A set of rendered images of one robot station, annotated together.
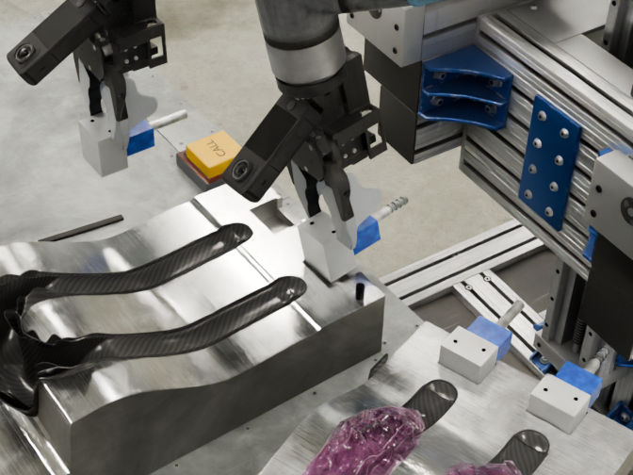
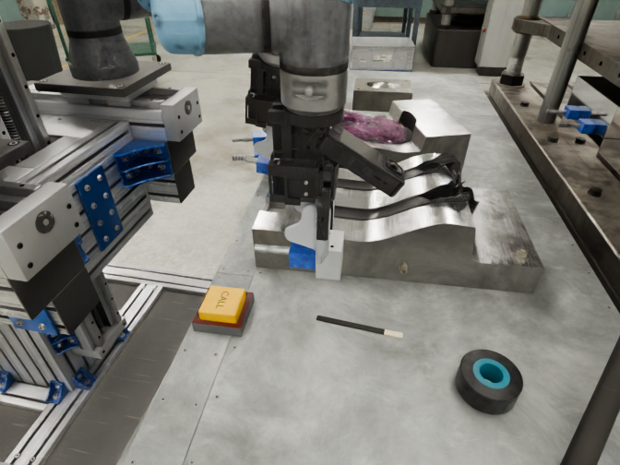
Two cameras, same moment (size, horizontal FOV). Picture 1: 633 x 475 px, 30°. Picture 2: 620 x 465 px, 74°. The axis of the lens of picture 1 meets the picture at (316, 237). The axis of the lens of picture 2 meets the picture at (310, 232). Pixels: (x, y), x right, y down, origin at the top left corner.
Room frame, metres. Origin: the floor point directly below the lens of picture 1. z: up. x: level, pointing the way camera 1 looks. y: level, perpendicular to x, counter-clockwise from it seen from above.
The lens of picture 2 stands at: (1.47, 0.56, 1.32)
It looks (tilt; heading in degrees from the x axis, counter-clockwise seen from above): 37 degrees down; 224
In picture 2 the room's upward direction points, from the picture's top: straight up
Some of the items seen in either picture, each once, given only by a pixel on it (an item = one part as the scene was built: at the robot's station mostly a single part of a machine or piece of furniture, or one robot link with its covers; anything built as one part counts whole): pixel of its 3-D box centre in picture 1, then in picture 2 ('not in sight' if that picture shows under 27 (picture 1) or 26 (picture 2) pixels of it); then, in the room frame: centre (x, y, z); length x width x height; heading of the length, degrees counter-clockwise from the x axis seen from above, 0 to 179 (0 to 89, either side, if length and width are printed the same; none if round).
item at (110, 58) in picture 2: not in sight; (100, 49); (1.08, -0.51, 1.09); 0.15 x 0.15 x 0.10
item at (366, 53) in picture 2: not in sight; (380, 53); (-2.10, -1.97, 0.32); 0.60 x 0.40 x 0.22; 131
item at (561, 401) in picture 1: (578, 384); (256, 138); (0.82, -0.28, 0.86); 0.13 x 0.05 x 0.05; 143
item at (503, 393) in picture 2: not in sight; (488, 380); (1.06, 0.50, 0.82); 0.08 x 0.08 x 0.04
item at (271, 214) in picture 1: (277, 226); (274, 212); (1.04, 0.05, 0.87); 0.05 x 0.05 x 0.04; 36
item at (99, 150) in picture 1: (138, 131); (298, 251); (1.15, 0.22, 0.93); 0.13 x 0.05 x 0.05; 126
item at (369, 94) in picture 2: not in sight; (381, 94); (0.23, -0.29, 0.84); 0.20 x 0.15 x 0.07; 126
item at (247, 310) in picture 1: (139, 300); (387, 185); (0.87, 0.18, 0.92); 0.35 x 0.16 x 0.09; 126
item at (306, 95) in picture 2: not in sight; (313, 89); (1.14, 0.24, 1.17); 0.08 x 0.08 x 0.05
